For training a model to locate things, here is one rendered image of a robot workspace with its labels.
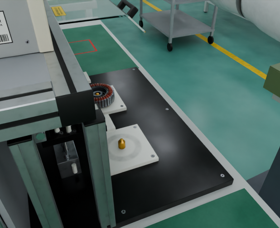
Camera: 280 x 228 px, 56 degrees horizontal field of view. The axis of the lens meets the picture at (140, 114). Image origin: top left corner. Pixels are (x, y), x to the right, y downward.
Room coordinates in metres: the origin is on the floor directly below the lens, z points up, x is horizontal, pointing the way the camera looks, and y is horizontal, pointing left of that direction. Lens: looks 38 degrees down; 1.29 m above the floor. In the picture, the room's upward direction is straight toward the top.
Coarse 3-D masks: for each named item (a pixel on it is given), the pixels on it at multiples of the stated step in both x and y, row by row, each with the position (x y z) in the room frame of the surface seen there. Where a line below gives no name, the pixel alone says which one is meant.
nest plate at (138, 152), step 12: (120, 132) 0.57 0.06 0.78; (132, 132) 0.57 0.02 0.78; (108, 144) 0.52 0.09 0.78; (132, 144) 0.52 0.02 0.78; (144, 144) 0.52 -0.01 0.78; (120, 156) 0.48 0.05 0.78; (132, 156) 0.48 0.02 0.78; (144, 156) 0.48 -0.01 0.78; (156, 156) 0.48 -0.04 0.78; (120, 168) 0.44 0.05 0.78; (132, 168) 0.45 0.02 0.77
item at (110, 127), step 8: (96, 104) 0.52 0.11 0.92; (64, 128) 0.45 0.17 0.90; (72, 128) 0.45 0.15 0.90; (80, 128) 0.44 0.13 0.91; (112, 128) 0.47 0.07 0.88; (56, 136) 0.43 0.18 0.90; (64, 136) 0.43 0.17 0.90; (72, 136) 0.43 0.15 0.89; (80, 136) 0.44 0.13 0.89; (48, 144) 0.41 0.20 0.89; (56, 144) 0.42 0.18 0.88; (64, 144) 0.43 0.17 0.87; (64, 152) 0.43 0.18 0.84
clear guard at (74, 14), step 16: (48, 0) 0.88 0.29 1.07; (64, 0) 0.88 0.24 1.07; (80, 0) 0.88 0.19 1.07; (96, 0) 0.88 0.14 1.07; (64, 16) 0.72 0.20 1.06; (80, 16) 0.72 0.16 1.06; (96, 16) 0.72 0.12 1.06; (112, 16) 0.72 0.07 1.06; (128, 16) 0.74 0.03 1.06; (144, 32) 0.76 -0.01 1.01
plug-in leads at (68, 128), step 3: (69, 126) 0.44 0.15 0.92; (54, 129) 0.44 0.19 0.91; (57, 129) 0.44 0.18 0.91; (66, 129) 0.44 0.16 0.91; (69, 129) 0.44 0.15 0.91; (45, 132) 0.42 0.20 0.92; (48, 132) 0.42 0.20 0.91; (54, 132) 0.44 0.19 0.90; (57, 132) 0.44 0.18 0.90; (66, 132) 0.44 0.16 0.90; (69, 132) 0.44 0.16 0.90; (48, 135) 0.42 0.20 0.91
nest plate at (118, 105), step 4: (116, 92) 0.79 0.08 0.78; (116, 96) 0.76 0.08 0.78; (116, 100) 0.73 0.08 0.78; (120, 100) 0.73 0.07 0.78; (112, 104) 0.71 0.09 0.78; (116, 104) 0.71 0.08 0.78; (120, 104) 0.71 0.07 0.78; (124, 104) 0.71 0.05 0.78; (104, 108) 0.69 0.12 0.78; (108, 108) 0.69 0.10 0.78; (112, 108) 0.69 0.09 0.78; (116, 108) 0.69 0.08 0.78; (120, 108) 0.69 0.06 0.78; (124, 108) 0.69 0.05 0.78; (104, 112) 0.67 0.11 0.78; (108, 112) 0.67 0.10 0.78; (112, 112) 0.68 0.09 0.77
